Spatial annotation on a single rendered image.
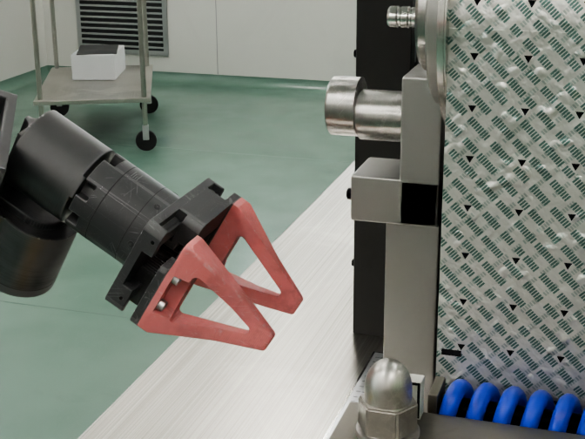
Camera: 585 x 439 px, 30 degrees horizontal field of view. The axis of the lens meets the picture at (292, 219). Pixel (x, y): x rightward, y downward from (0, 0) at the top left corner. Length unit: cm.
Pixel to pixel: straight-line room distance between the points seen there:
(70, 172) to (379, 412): 25
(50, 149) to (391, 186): 22
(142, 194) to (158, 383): 32
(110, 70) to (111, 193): 494
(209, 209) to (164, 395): 29
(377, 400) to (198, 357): 43
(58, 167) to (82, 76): 496
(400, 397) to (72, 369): 251
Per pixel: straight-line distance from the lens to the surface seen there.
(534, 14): 61
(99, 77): 565
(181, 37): 682
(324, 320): 109
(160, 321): 68
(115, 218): 69
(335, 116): 73
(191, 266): 65
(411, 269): 75
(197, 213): 69
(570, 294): 65
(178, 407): 94
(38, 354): 320
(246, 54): 667
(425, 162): 71
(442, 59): 61
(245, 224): 72
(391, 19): 70
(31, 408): 291
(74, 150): 71
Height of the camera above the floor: 134
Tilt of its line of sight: 19 degrees down
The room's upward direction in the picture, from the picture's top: straight up
